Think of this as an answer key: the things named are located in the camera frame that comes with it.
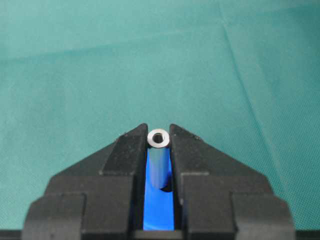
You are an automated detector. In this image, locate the silver metal shaft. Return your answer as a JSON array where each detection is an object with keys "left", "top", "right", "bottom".
[{"left": 147, "top": 128, "right": 170, "bottom": 189}]

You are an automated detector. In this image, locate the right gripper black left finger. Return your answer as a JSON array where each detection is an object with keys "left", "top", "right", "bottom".
[{"left": 22, "top": 123, "right": 148, "bottom": 240}]

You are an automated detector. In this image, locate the green table cloth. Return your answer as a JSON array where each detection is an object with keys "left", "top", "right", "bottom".
[{"left": 0, "top": 0, "right": 320, "bottom": 230}]

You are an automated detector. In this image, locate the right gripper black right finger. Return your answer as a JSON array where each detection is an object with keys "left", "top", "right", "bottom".
[{"left": 169, "top": 124, "right": 296, "bottom": 240}]

